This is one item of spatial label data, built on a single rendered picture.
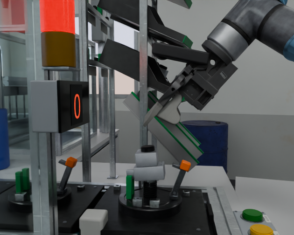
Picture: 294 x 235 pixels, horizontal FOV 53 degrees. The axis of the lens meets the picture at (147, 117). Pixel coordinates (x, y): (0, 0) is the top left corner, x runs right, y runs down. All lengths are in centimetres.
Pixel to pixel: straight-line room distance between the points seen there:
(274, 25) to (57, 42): 37
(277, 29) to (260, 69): 314
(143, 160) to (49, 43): 31
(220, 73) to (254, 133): 315
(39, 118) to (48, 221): 17
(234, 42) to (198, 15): 324
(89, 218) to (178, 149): 37
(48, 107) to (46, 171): 11
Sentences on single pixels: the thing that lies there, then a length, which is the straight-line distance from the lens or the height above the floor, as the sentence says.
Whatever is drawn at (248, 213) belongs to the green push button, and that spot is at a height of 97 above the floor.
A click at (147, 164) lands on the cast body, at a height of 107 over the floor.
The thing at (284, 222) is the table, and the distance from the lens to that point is 94.
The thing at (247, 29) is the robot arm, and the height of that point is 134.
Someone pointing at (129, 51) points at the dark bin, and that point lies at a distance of 87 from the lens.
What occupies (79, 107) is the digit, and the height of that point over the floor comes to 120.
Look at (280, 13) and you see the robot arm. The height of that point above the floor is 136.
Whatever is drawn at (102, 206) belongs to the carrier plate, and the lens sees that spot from 68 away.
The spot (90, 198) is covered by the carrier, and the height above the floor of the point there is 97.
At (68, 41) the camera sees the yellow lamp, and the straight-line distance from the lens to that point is 45.
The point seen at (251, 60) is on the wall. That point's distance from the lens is 372.
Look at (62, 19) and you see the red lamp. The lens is 45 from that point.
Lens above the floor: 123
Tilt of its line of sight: 6 degrees down
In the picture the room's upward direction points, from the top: straight up
